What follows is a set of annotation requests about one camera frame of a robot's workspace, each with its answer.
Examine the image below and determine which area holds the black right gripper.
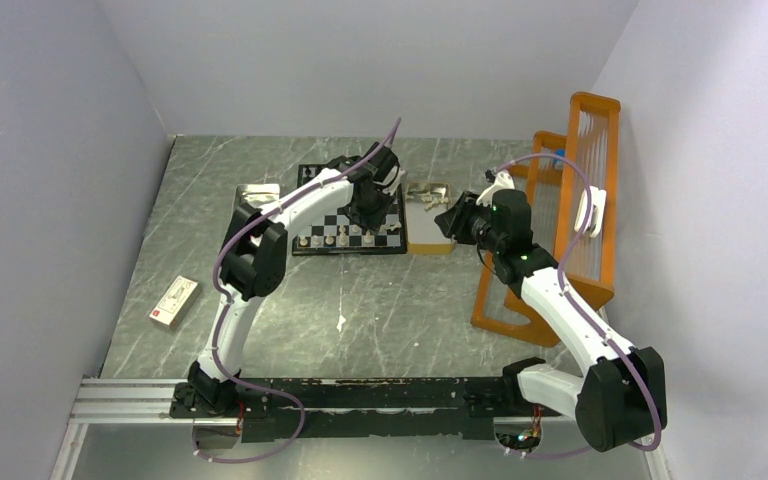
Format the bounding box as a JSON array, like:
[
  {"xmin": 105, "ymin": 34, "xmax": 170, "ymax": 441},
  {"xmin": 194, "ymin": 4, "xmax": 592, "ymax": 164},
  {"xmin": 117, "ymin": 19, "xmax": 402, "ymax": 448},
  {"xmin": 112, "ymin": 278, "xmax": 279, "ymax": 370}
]
[{"xmin": 434, "ymin": 190, "xmax": 504, "ymax": 254}]

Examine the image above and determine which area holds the white chess queen piece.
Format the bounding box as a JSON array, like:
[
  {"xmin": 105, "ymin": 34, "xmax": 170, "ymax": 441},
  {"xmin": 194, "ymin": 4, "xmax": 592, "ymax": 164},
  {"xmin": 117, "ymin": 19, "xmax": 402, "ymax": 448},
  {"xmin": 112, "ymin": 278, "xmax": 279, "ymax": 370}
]
[{"xmin": 337, "ymin": 231, "xmax": 349, "ymax": 247}]

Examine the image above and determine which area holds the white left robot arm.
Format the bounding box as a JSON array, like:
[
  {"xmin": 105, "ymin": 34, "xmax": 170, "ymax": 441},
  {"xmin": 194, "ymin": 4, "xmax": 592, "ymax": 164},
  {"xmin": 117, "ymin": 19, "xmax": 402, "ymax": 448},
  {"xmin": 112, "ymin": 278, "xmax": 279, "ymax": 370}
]
[{"xmin": 187, "ymin": 143, "xmax": 403, "ymax": 416}]

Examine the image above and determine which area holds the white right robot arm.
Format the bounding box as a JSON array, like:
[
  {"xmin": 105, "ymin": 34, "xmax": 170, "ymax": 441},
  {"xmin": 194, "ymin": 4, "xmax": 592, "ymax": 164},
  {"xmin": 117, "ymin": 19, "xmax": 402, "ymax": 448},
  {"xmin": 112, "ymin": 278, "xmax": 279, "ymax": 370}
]
[{"xmin": 434, "ymin": 188, "xmax": 668, "ymax": 452}]

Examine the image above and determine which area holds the yellow tray of white pieces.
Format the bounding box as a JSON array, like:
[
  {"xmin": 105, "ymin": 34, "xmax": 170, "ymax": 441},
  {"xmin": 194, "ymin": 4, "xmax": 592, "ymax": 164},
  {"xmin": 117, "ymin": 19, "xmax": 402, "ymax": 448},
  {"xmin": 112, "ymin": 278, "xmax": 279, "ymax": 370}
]
[{"xmin": 404, "ymin": 182, "xmax": 454, "ymax": 255}]

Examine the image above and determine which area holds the black white chess board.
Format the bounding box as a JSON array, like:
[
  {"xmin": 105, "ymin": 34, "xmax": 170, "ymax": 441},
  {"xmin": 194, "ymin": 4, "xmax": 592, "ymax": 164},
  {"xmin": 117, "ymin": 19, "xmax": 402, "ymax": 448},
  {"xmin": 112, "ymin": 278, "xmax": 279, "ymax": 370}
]
[{"xmin": 291, "ymin": 187, "xmax": 407, "ymax": 256}]

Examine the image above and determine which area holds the silver metal tray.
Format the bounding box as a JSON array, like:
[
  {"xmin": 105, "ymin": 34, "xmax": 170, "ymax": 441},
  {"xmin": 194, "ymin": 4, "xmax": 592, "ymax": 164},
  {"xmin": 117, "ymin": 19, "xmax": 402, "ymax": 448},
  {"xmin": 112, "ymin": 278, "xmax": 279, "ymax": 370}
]
[{"xmin": 235, "ymin": 183, "xmax": 281, "ymax": 207}]

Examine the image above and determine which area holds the orange wooden rack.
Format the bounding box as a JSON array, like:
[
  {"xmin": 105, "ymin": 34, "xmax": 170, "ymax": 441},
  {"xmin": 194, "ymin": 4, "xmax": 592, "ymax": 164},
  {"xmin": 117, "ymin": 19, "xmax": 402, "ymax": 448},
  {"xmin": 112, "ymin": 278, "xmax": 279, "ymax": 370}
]
[{"xmin": 470, "ymin": 92, "xmax": 621, "ymax": 348}]

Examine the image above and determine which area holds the white clip object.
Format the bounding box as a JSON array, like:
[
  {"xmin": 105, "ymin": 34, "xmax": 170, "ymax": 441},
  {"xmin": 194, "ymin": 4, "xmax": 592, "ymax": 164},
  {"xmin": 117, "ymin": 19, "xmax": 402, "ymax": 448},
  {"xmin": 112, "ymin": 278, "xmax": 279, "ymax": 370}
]
[{"xmin": 574, "ymin": 186, "xmax": 607, "ymax": 238}]

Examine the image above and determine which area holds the small white red box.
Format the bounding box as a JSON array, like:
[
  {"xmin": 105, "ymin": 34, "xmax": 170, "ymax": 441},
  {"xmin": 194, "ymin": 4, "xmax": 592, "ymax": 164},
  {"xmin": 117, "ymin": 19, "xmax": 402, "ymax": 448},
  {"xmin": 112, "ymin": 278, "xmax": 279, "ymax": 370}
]
[{"xmin": 148, "ymin": 275, "xmax": 201, "ymax": 330}]

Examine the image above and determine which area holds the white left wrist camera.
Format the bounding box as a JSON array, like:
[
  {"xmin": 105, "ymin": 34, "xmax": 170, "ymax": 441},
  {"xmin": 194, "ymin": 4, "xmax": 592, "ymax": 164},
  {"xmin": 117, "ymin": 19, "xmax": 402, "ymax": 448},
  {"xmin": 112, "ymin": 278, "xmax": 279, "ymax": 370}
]
[{"xmin": 382, "ymin": 164, "xmax": 405, "ymax": 195}]

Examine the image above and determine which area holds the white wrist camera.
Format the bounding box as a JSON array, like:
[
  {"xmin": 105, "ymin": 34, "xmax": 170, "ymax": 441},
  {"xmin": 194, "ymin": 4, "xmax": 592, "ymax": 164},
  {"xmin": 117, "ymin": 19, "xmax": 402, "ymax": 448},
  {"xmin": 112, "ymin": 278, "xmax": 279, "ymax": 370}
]
[
  {"xmin": 476, "ymin": 169, "xmax": 515, "ymax": 207},
  {"xmin": 382, "ymin": 164, "xmax": 405, "ymax": 195}
]

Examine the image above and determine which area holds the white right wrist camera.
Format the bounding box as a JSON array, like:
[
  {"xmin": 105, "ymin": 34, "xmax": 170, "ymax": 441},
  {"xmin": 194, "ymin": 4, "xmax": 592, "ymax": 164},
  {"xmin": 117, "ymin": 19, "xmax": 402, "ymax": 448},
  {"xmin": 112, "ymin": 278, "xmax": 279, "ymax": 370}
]
[{"xmin": 476, "ymin": 169, "xmax": 515, "ymax": 207}]

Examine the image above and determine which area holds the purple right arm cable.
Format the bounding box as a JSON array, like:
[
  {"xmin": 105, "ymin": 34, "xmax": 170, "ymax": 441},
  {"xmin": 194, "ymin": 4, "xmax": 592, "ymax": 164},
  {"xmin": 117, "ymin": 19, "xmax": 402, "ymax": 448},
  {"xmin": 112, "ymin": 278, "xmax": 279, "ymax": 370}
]
[{"xmin": 489, "ymin": 153, "xmax": 664, "ymax": 460}]

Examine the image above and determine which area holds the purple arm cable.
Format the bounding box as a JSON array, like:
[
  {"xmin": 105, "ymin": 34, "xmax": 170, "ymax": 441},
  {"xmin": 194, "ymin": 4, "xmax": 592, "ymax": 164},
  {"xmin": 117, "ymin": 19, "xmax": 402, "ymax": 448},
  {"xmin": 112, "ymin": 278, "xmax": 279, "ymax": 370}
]
[
  {"xmin": 489, "ymin": 153, "xmax": 664, "ymax": 460},
  {"xmin": 211, "ymin": 117, "xmax": 403, "ymax": 399}
]

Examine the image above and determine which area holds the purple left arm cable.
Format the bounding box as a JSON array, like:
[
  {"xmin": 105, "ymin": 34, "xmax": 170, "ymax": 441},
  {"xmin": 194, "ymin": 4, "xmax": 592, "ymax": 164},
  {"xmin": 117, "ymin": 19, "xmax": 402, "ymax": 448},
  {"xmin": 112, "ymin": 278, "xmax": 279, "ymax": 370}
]
[{"xmin": 211, "ymin": 117, "xmax": 403, "ymax": 399}]

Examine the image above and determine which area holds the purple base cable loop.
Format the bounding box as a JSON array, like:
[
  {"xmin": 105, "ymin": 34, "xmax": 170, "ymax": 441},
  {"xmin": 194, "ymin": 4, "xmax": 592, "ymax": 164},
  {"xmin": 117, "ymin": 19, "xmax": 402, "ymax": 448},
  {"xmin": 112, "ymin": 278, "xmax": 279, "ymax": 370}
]
[{"xmin": 190, "ymin": 390, "xmax": 306, "ymax": 464}]

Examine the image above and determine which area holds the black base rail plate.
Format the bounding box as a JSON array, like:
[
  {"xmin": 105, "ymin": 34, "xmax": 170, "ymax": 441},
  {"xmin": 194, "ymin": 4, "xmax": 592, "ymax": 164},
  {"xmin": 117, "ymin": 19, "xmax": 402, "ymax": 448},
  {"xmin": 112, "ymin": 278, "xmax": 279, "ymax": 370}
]
[{"xmin": 168, "ymin": 376, "xmax": 553, "ymax": 443}]

